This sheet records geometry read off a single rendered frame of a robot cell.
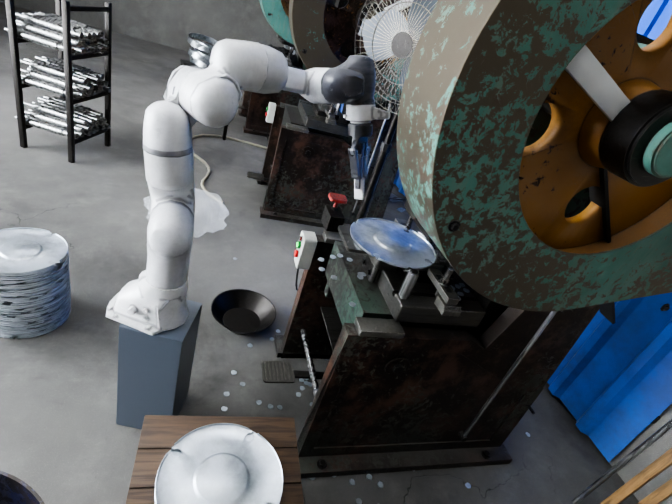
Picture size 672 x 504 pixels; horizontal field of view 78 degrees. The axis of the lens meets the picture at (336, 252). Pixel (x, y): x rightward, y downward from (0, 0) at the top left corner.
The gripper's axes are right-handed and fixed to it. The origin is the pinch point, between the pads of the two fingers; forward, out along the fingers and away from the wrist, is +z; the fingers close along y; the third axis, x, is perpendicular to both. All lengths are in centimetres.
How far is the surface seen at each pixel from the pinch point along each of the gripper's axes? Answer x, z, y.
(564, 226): 59, -2, 21
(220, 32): -449, -103, -460
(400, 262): 18.5, 18.3, 10.6
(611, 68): 60, -34, 28
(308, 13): -67, -63, -86
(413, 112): 31, -27, 46
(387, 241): 11.6, 15.3, 3.3
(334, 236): -14.0, 21.9, -9.4
